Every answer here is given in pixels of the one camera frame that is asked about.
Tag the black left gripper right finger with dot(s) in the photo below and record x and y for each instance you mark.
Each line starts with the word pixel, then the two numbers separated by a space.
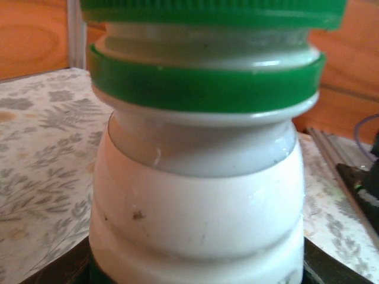
pixel 319 266

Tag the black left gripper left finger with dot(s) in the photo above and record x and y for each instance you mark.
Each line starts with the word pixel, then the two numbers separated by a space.
pixel 68 266

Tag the white plastic bottle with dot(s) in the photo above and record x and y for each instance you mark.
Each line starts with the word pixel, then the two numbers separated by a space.
pixel 195 207

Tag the green bottle cap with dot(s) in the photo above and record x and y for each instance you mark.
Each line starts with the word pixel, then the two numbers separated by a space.
pixel 207 10

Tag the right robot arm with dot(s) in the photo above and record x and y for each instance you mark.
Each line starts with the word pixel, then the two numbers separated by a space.
pixel 374 165

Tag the aluminium front rail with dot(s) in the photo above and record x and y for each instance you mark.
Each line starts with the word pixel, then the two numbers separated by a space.
pixel 328 151

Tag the aluminium frame post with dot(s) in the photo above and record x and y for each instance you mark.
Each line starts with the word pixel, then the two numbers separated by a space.
pixel 75 32

